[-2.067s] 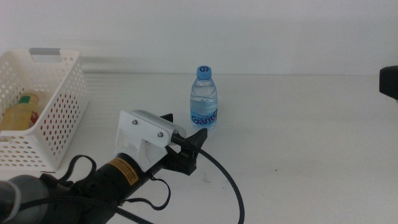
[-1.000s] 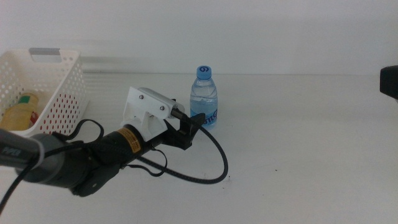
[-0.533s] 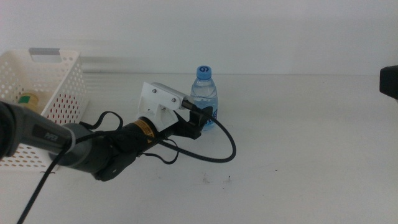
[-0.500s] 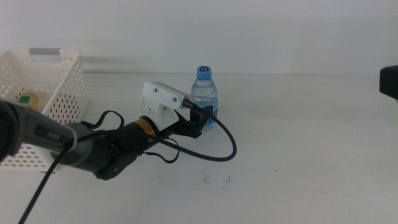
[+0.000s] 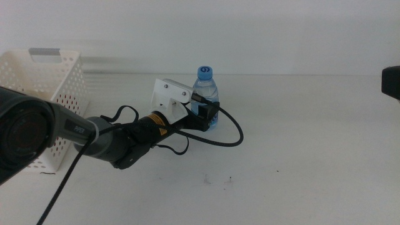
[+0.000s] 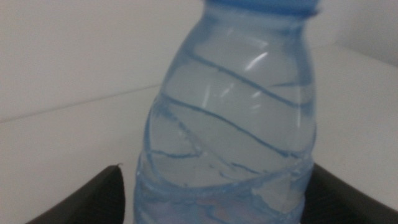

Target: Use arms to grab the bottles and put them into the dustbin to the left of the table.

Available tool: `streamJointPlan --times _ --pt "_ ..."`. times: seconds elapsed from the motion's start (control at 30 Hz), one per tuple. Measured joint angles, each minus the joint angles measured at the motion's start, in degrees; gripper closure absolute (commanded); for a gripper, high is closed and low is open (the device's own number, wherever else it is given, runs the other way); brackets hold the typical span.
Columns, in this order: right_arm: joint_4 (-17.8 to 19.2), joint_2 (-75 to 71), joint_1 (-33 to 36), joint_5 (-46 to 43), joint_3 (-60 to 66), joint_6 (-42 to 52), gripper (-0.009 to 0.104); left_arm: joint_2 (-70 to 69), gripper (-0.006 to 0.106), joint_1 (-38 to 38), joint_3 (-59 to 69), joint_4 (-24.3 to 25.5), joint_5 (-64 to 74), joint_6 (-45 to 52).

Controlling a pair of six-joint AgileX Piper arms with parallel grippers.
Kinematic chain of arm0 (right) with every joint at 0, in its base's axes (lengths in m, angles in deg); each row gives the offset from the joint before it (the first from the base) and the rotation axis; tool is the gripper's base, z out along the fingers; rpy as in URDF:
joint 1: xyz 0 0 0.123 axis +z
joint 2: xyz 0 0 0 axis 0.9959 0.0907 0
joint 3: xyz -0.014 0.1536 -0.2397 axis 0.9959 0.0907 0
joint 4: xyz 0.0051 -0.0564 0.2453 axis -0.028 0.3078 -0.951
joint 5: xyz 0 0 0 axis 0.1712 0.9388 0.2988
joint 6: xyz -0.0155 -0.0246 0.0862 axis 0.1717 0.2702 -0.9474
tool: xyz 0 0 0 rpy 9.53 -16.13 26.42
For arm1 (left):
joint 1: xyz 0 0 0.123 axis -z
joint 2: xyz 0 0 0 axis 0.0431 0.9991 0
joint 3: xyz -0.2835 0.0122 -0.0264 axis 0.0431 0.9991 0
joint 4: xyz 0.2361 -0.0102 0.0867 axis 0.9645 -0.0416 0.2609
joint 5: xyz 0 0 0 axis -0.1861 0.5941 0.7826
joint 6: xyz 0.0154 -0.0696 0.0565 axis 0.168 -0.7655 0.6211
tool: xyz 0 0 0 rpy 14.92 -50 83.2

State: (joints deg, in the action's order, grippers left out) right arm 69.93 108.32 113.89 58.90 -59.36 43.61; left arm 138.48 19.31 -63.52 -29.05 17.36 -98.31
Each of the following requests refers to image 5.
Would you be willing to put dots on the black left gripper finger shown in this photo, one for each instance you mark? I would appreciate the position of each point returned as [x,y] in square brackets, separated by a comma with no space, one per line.
[214,111]

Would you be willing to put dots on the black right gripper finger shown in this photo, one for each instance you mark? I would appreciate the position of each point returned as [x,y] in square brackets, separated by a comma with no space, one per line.
[392,82]

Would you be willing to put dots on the small water bottle blue cap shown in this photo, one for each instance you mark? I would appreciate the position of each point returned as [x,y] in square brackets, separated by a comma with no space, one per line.
[204,85]

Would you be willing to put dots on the white perforated plastic basket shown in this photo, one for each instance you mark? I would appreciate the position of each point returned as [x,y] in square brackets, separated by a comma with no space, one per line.
[67,79]

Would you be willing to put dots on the short black thread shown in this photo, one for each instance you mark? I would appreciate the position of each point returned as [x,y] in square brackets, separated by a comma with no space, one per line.
[47,173]

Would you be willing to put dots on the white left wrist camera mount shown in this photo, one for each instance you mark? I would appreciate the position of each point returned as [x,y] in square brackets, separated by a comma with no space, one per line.
[170,90]

